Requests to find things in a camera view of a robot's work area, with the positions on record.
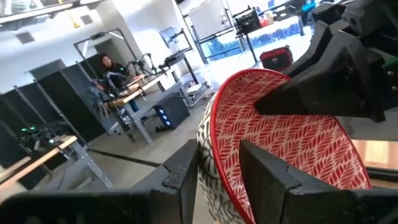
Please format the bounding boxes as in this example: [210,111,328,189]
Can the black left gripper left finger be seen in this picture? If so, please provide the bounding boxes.
[0,139,200,224]

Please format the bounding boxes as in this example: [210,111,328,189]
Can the computer monitor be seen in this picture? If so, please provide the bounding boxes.
[159,26,181,48]

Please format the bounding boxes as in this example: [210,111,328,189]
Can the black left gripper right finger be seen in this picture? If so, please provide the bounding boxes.
[238,139,398,224]

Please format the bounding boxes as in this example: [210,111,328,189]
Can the whiteboard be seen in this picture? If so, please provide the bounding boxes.
[188,0,233,41]

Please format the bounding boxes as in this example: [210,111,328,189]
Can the wooden table grey legs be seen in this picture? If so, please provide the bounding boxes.
[0,135,113,191]

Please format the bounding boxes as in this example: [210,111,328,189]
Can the black computer tower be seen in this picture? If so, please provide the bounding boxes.
[154,95,191,130]

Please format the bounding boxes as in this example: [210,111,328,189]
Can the black partition panel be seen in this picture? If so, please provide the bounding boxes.
[0,54,108,190]

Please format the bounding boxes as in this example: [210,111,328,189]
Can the black plastic crate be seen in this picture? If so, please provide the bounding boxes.
[233,6,262,35]

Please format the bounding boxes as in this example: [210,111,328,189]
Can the seated person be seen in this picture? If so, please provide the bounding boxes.
[98,53,131,91]

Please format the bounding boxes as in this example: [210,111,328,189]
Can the red black case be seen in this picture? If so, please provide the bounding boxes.
[259,45,294,72]

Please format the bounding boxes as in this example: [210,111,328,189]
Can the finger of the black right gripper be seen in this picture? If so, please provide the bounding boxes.
[254,30,386,123]
[281,21,332,78]

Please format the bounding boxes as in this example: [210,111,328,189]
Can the black metal rig frame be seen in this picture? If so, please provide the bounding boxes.
[73,27,139,78]

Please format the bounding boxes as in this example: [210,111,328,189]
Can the wooden background work table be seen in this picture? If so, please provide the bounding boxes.
[107,70,187,146]

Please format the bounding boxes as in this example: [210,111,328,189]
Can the wooden shelf black metal frame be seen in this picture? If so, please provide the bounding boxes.
[353,139,398,189]

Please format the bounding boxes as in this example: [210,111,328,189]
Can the black-white leaf bowl red inside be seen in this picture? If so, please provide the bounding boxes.
[195,67,373,224]

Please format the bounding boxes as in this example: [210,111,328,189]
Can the yellow hanging power cord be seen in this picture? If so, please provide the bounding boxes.
[70,12,81,29]

